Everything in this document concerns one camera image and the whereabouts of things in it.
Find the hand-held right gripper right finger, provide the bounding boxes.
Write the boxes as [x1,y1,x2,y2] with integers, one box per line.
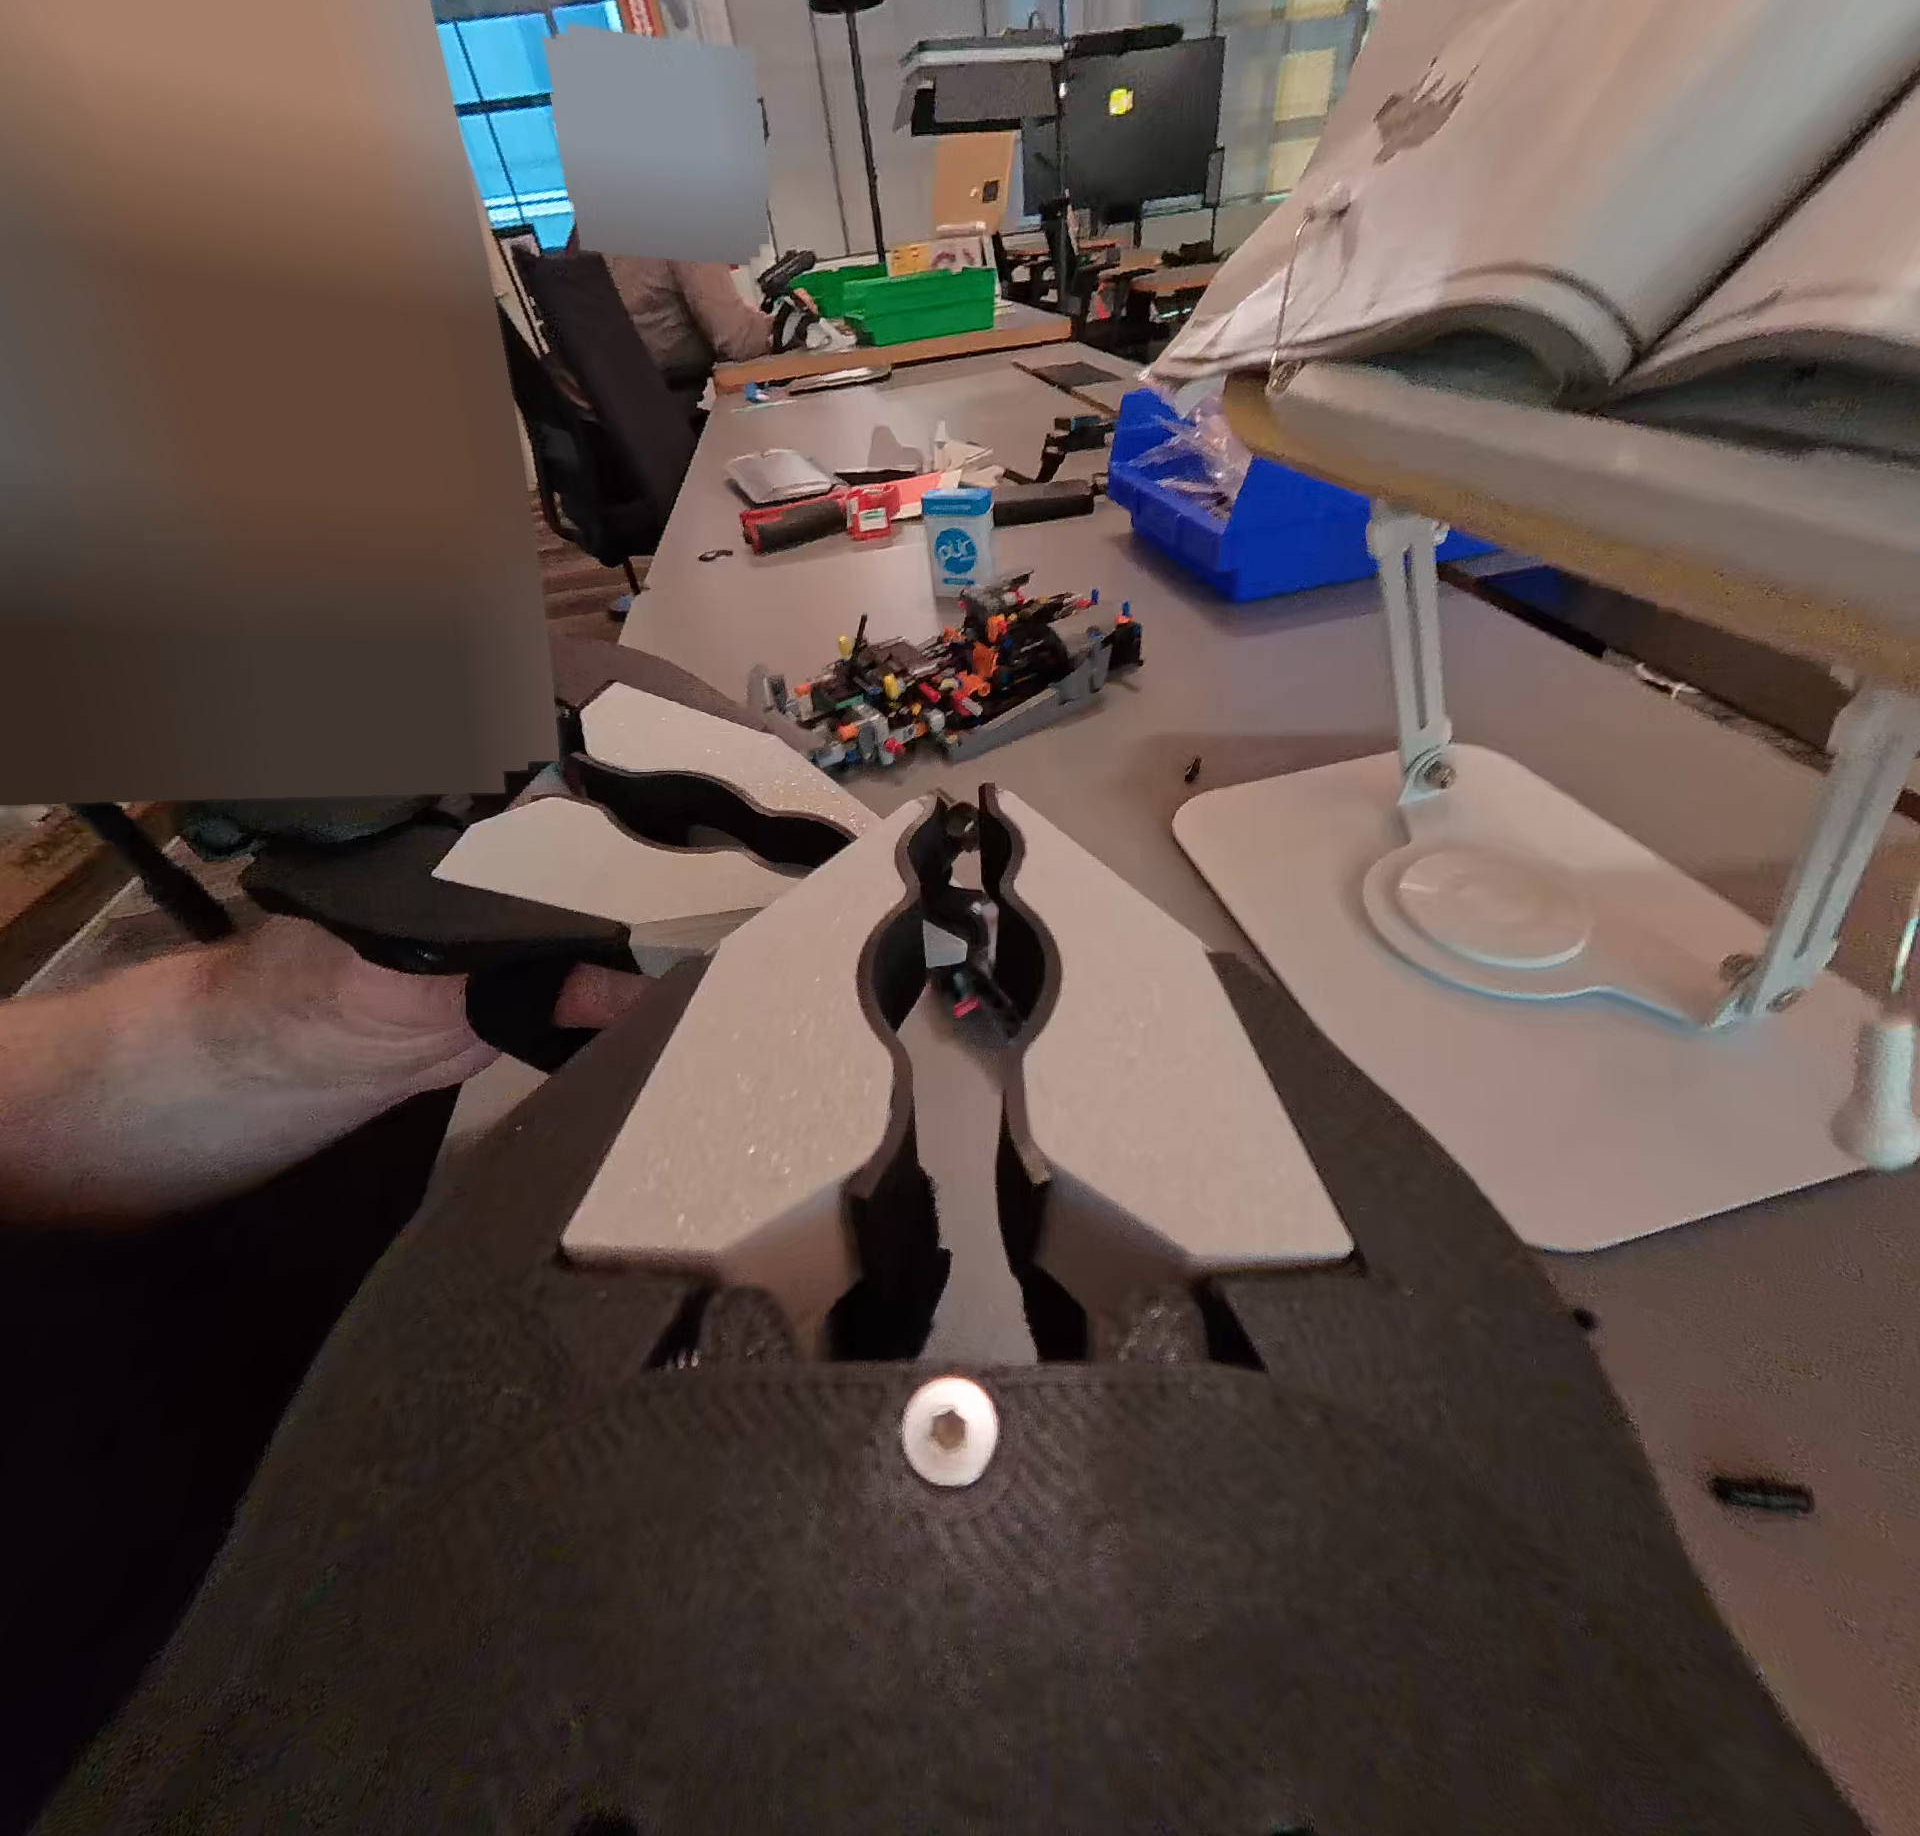
[976,781,1358,1364]

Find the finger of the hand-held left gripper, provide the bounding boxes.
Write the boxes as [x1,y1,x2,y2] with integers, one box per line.
[575,681,887,879]
[433,797,818,971]

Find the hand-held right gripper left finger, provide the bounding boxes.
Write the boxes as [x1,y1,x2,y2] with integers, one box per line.
[560,793,954,1364]

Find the person's left forearm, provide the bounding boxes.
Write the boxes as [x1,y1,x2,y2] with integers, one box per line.
[0,966,197,1239]

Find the small black lego assembly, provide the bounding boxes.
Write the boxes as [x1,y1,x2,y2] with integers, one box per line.
[918,891,1029,1025]

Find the multicoloured lego chassis model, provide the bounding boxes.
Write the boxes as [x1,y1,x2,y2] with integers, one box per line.
[748,571,1146,775]

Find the scattered loose lego pieces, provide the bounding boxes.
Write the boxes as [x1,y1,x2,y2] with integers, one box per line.
[1176,757,1818,1518]

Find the lego instruction book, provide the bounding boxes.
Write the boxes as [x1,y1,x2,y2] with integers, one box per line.
[1146,0,1920,420]

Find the person's left hand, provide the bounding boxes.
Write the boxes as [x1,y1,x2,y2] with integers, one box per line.
[151,917,649,1169]

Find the black cylinder with red end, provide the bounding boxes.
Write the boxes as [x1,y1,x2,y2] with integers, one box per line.
[737,492,857,555]

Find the white pouch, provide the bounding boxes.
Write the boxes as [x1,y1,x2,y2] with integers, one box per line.
[725,444,842,505]

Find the white blue gum container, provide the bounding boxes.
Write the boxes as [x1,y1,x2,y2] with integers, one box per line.
[919,481,997,600]

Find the black office chair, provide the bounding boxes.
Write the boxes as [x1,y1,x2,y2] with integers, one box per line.
[501,237,707,624]

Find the white papers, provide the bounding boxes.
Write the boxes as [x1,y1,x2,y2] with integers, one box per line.
[870,423,995,485]

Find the white book stand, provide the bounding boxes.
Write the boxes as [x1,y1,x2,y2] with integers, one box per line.
[1170,367,1920,1255]

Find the wooden top desk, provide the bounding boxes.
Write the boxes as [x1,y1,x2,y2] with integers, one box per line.
[711,297,1073,395]

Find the stack of green bins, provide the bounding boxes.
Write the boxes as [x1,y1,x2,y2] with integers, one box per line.
[792,257,998,345]

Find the person's black pants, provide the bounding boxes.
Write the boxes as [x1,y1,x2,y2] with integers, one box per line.
[0,1087,467,1836]

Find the clear plastic bags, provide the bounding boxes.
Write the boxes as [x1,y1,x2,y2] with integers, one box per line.
[1116,381,1253,503]

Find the blue storage bin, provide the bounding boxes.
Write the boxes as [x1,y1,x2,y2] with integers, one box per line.
[1109,386,1502,604]

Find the cardboard box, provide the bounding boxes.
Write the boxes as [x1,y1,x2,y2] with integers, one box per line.
[931,131,1022,234]

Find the window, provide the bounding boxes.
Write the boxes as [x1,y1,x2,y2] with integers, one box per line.
[427,0,623,219]

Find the black silver softbox light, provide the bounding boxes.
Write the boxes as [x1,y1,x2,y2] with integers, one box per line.
[898,23,1188,134]

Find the black monitor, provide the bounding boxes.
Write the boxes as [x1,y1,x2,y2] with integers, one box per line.
[1021,37,1230,219]

